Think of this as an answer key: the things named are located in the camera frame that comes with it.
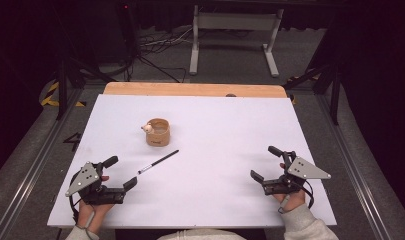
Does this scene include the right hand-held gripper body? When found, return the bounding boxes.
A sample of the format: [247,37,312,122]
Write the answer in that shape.
[261,150,332,197]

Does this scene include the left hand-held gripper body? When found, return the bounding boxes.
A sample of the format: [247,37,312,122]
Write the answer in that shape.
[65,161,128,205]

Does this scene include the black and white pen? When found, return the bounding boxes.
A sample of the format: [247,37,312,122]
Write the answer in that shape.
[137,149,180,175]

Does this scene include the wooden pen holder with figurine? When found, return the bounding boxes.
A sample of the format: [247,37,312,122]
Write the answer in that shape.
[140,117,171,147]

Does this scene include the person's right hand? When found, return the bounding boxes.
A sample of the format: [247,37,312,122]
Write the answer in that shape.
[273,162,307,214]

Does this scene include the person's left hand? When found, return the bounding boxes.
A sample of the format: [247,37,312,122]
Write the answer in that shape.
[77,175,115,234]

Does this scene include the white table board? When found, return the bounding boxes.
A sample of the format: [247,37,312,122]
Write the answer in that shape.
[47,94,338,229]

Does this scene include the person's torso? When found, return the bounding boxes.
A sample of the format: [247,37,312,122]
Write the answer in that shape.
[156,228,238,240]

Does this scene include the wooden table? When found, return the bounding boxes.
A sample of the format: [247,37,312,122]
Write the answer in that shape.
[103,81,288,99]

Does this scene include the white metal stand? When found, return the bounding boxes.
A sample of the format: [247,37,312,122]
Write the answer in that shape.
[188,4,285,78]

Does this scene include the black device with red light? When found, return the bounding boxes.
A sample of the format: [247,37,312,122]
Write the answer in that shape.
[116,1,141,68]

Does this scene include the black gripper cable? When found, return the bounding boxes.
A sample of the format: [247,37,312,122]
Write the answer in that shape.
[69,194,81,223]
[301,179,315,209]

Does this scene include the grey wrist strap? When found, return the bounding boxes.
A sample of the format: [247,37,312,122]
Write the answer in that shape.
[84,209,96,231]
[278,194,291,214]

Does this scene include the aluminium floor rail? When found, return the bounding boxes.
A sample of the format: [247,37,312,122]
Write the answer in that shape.
[0,88,84,240]
[314,94,391,240]

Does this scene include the black floor cable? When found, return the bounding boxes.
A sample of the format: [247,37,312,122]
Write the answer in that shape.
[136,54,188,84]

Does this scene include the bundle of floor cables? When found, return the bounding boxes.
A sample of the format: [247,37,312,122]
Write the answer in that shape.
[138,28,194,54]

